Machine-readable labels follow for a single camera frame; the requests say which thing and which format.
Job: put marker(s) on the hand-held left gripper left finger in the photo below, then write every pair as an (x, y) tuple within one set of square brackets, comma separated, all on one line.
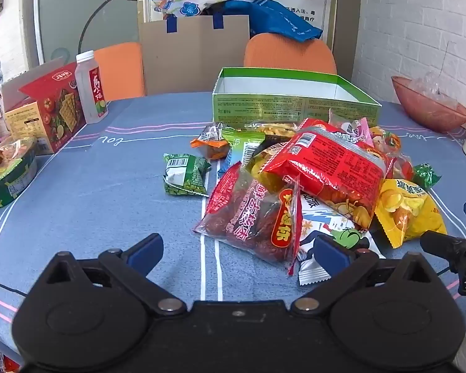
[(145, 252)]

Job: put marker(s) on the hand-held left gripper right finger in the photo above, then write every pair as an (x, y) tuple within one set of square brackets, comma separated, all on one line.
[(330, 254)]

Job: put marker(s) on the yellow chip bag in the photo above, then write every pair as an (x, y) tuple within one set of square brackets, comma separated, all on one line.
[(407, 206)]

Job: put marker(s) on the large red snack bag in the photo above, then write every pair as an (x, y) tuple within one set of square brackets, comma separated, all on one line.
[(334, 159)]

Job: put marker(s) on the dark red dates bag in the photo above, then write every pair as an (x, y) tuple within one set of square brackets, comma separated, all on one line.
[(240, 209)]

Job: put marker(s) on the pink snack packet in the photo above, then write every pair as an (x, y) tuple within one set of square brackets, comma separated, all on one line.
[(353, 128)]

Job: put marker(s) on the green cardboard box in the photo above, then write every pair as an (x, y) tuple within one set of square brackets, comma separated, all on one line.
[(264, 108)]

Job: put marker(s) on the small white packet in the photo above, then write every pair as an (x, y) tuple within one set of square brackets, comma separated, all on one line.
[(312, 272)]

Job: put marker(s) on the white cartoon snack packet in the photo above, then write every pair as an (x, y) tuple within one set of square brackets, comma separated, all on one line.
[(334, 225)]

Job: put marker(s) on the small green packet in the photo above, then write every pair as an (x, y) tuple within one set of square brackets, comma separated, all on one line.
[(426, 175)]

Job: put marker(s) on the blue tablecloth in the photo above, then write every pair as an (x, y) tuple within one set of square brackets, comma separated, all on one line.
[(100, 202)]

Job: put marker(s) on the small red packet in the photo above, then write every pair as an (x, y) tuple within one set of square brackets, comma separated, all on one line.
[(403, 167)]

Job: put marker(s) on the green pea packet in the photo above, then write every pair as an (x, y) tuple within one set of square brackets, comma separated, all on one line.
[(186, 171)]

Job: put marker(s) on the pink bowl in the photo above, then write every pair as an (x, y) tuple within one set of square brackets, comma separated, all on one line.
[(431, 114)]

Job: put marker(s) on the orange and green packet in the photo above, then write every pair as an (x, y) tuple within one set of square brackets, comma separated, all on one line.
[(388, 140)]

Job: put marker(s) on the clear yellow snack bag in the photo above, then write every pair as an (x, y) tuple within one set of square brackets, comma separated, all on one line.
[(262, 163)]

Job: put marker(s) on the small orange packet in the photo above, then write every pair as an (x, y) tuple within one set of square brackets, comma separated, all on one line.
[(213, 147)]

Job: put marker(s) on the clear plastic wrap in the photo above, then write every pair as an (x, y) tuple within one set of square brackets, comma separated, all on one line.
[(431, 85)]

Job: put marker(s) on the yellow noodle snack packet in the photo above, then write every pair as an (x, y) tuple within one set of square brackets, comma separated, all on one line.
[(275, 129)]

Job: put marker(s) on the green and blue packet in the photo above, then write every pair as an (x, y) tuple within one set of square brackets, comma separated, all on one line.
[(242, 145)]

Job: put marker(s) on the green snack tray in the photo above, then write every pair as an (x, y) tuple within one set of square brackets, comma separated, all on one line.
[(11, 175)]

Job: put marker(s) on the red cracker box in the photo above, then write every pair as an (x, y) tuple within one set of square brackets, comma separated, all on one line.
[(62, 112)]

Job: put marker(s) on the plastic bottle with red label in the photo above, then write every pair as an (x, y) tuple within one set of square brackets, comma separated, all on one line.
[(91, 89)]

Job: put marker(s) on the orange chair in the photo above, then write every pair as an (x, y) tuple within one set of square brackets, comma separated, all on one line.
[(118, 70), (287, 54)]

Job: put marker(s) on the brown paper bag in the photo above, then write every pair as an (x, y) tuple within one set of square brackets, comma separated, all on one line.
[(194, 58)]

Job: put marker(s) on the blue plastic bag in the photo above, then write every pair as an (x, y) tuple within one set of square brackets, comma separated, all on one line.
[(275, 17)]

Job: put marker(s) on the frosted glass panel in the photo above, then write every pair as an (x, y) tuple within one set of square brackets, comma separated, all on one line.
[(73, 7)]

